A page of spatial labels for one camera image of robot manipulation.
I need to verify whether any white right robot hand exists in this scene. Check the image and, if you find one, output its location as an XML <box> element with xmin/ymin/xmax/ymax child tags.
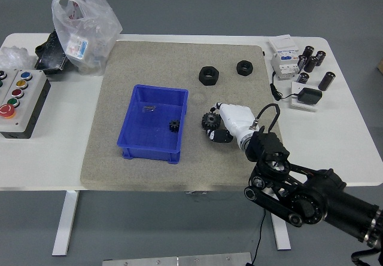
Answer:
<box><xmin>206</xmin><ymin>101</ymin><xmax>256</xmax><ymax>144</ymax></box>

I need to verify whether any large black gear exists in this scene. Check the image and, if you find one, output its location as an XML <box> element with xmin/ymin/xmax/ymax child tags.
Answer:
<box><xmin>200</xmin><ymin>112</ymin><xmax>222</xmax><ymax>132</ymax></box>

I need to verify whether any blue plastic box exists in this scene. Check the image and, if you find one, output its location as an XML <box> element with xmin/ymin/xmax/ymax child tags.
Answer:
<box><xmin>115</xmin><ymin>84</ymin><xmax>189</xmax><ymax>164</ymax></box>

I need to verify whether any small black hex nut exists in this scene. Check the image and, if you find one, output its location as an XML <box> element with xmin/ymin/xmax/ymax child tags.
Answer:
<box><xmin>236</xmin><ymin>59</ymin><xmax>255</xmax><ymax>77</ymax></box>

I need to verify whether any large black hex nut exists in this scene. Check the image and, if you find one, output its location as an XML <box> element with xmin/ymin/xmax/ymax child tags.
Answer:
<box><xmin>198</xmin><ymin>65</ymin><xmax>221</xmax><ymax>87</ymax></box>

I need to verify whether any grey five-button control box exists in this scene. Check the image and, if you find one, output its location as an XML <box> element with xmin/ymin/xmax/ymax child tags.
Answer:
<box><xmin>0</xmin><ymin>68</ymin><xmax>51</xmax><ymax>139</ymax></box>

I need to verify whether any white flat plate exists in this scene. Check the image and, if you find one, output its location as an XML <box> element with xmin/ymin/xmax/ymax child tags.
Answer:
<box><xmin>288</xmin><ymin>82</ymin><xmax>320</xmax><ymax>112</ymax></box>

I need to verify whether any white circuit breaker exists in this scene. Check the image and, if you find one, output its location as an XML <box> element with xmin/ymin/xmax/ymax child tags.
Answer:
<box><xmin>270</xmin><ymin>53</ymin><xmax>301</xmax><ymax>81</ymax></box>

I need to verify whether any black power adapter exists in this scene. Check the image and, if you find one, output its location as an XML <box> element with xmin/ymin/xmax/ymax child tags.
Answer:
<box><xmin>296</xmin><ymin>87</ymin><xmax>323</xmax><ymax>105</ymax></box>

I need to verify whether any grey-brown mat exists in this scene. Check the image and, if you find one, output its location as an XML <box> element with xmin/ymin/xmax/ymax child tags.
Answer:
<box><xmin>80</xmin><ymin>40</ymin><xmax>293</xmax><ymax>192</ymax></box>

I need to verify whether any white carton with blue label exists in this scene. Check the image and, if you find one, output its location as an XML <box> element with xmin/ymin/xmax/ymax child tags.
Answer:
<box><xmin>267</xmin><ymin>35</ymin><xmax>300</xmax><ymax>55</ymax></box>

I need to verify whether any white table leg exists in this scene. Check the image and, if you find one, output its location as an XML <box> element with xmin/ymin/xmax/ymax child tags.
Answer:
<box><xmin>51</xmin><ymin>189</ymin><xmax>80</xmax><ymax>256</ymax></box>
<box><xmin>269</xmin><ymin>210</ymin><xmax>292</xmax><ymax>251</ymax></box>

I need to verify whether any silver metal plate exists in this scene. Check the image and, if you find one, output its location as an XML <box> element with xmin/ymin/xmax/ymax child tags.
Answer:
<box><xmin>101</xmin><ymin>252</ymin><xmax>254</xmax><ymax>266</ymax></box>

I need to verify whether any clear plastic bag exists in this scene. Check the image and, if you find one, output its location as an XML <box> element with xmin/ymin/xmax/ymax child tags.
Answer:
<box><xmin>51</xmin><ymin>0</ymin><xmax>123</xmax><ymax>77</ymax></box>

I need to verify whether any black rectangular device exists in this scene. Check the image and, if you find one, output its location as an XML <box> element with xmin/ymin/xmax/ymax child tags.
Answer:
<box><xmin>34</xmin><ymin>30</ymin><xmax>71</xmax><ymax>76</ymax></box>

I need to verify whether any crumpled clear plastic wrap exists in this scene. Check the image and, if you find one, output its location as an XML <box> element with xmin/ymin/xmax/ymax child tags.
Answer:
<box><xmin>0</xmin><ymin>46</ymin><xmax>38</xmax><ymax>71</ymax></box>

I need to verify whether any black plug with cord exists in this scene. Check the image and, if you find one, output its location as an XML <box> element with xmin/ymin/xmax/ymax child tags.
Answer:
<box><xmin>270</xmin><ymin>72</ymin><xmax>300</xmax><ymax>101</ymax></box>

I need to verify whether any black floor cable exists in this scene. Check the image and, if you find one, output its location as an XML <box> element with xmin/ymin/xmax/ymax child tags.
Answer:
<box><xmin>250</xmin><ymin>209</ymin><xmax>267</xmax><ymax>266</ymax></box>

